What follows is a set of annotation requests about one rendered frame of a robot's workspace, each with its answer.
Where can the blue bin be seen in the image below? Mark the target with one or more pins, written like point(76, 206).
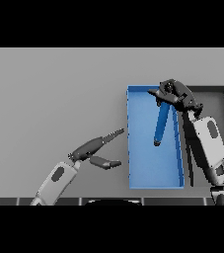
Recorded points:
point(153, 158)

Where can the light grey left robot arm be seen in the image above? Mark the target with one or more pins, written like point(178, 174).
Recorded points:
point(55, 183)

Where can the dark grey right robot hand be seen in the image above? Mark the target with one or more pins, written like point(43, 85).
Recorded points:
point(177, 94)

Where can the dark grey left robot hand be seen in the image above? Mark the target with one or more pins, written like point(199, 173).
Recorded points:
point(89, 148)

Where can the dark grey bin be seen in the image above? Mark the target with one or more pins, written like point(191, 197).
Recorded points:
point(222, 108)

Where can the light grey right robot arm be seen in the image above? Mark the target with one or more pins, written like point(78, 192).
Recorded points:
point(209, 145)

